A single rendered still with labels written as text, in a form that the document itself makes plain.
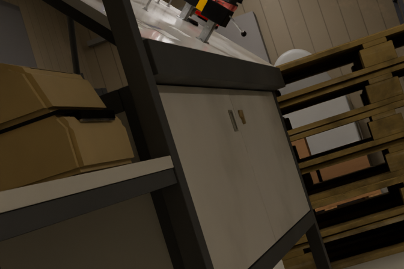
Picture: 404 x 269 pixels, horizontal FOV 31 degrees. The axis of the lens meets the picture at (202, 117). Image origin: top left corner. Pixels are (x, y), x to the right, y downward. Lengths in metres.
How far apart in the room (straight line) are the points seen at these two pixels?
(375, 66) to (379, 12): 4.78
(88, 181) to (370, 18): 7.44
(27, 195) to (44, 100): 0.24
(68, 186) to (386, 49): 2.77
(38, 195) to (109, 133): 0.31
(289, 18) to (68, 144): 7.36
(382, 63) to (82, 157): 2.64
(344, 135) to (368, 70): 3.78
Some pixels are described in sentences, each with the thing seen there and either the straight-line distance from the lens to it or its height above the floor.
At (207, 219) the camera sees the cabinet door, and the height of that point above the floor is 0.53.
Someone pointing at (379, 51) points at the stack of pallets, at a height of 0.90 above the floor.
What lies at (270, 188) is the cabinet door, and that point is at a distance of 1.93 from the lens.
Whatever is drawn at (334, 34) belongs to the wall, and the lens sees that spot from 8.20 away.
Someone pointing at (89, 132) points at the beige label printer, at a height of 0.72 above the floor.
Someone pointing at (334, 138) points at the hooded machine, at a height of 0.54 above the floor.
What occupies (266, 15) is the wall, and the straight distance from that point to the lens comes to 8.28.
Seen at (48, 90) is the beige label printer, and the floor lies 0.78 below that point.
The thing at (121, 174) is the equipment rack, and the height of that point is 0.65.
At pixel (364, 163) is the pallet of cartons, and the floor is 0.32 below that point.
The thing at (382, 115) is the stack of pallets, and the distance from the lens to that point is 3.47.
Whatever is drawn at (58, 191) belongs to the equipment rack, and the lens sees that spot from 0.81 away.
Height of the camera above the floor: 0.62
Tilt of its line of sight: 4 degrees up
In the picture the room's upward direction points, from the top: 18 degrees counter-clockwise
